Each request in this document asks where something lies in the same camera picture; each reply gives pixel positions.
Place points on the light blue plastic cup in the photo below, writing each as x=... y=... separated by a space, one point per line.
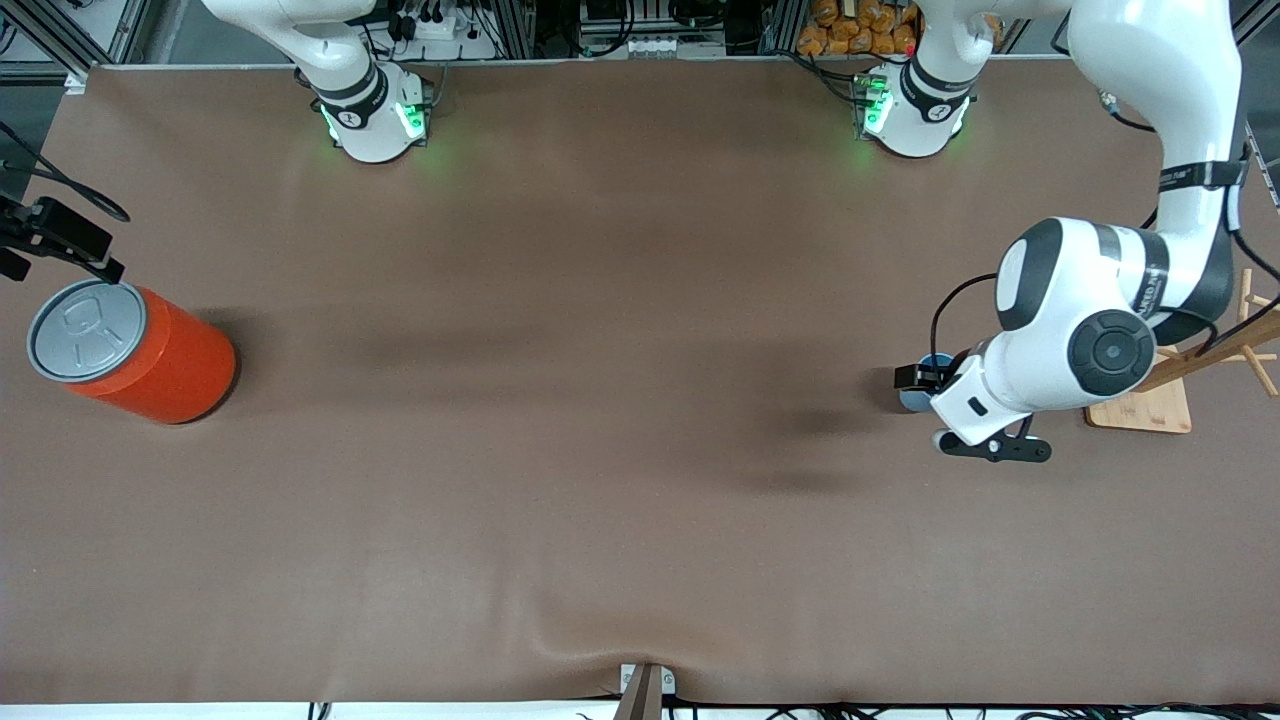
x=915 y=402

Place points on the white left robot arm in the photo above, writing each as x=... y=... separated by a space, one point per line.
x=1040 y=350

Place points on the orange can with silver lid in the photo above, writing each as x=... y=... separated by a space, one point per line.
x=150 y=365

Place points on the wooden mug tree stand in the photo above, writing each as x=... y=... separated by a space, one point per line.
x=1150 y=410

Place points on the brown table cover mat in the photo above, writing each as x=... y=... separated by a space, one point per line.
x=640 y=250

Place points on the pile of orange bread toys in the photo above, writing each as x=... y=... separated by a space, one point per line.
x=850 y=25

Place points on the white power strip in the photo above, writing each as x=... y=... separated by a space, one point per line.
x=440 y=27

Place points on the white connector strip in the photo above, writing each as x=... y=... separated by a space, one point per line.
x=655 y=47

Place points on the aluminium frame beam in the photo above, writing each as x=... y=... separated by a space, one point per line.
x=60 y=35
x=1262 y=20

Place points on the aluminium frame post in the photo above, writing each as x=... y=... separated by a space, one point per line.
x=510 y=25
x=782 y=25

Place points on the metal pole bracket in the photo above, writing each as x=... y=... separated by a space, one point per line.
x=668 y=682

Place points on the brown camera pole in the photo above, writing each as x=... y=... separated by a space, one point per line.
x=640 y=700

